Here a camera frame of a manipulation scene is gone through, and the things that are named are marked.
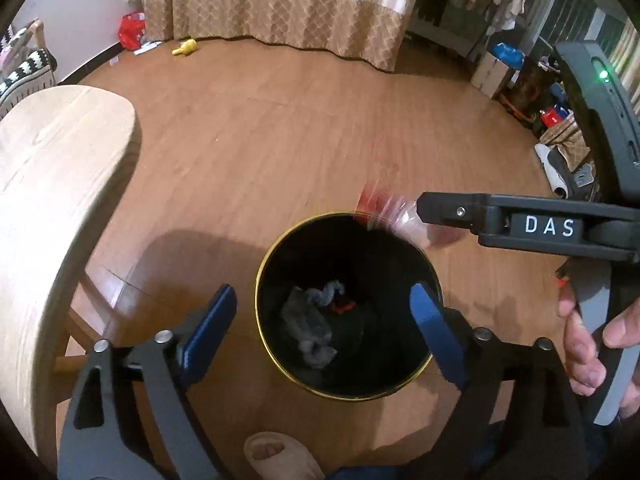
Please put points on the blue plastic bag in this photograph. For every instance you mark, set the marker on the blue plastic bag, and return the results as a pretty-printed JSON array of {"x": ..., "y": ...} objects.
[{"x": 507, "y": 54}]

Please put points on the person's right hand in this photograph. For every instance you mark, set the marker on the person's right hand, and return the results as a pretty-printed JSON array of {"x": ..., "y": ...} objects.
[{"x": 585, "y": 355}]

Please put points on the yellow toy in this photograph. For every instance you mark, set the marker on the yellow toy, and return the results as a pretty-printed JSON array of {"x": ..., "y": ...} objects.
[{"x": 184, "y": 48}]

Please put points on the clear red plastic wrapper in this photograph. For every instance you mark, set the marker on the clear red plastic wrapper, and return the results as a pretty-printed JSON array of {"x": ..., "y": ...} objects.
[{"x": 385, "y": 210}]

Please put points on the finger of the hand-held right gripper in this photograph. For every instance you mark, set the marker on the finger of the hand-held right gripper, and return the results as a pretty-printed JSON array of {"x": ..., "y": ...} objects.
[{"x": 450, "y": 210}]

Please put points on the red plastic bag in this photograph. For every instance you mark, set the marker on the red plastic bag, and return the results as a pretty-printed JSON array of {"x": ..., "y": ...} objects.
[{"x": 131, "y": 30}]

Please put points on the light wooden table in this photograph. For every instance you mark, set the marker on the light wooden table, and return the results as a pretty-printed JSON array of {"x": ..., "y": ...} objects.
[{"x": 50, "y": 185}]

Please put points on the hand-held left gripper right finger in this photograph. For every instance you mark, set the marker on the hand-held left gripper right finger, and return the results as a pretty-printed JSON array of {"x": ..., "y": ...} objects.
[{"x": 435, "y": 325}]

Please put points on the white grey plastic object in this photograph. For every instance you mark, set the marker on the white grey plastic object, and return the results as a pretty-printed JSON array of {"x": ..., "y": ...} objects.
[{"x": 557, "y": 170}]

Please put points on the beige patterned curtain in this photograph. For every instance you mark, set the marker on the beige patterned curtain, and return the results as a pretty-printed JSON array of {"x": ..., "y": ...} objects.
[{"x": 280, "y": 10}]

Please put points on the black bin with gold rim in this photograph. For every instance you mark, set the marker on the black bin with gold rim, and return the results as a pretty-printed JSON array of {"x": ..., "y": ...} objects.
[{"x": 380, "y": 270}]

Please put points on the cardboard box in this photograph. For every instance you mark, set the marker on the cardboard box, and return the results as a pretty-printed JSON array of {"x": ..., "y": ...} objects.
[{"x": 492, "y": 76}]

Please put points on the striped black white sofa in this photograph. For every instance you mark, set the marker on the striped black white sofa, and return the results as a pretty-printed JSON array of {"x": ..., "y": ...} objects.
[{"x": 25, "y": 70}]

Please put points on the white paper sheet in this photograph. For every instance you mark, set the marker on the white paper sheet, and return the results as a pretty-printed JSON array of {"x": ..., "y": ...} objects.
[{"x": 146, "y": 49}]

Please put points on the small red scrap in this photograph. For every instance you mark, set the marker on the small red scrap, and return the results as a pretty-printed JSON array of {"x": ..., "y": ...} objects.
[{"x": 342, "y": 306}]

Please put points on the crumpled grey paper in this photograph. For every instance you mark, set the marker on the crumpled grey paper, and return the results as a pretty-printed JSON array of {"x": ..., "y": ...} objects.
[{"x": 305, "y": 320}]

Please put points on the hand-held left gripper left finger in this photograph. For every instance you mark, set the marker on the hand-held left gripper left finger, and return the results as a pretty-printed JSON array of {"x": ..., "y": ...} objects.
[{"x": 210, "y": 330}]

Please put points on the red plastic container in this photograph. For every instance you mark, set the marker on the red plastic container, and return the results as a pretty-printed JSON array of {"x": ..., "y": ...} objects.
[{"x": 552, "y": 116}]

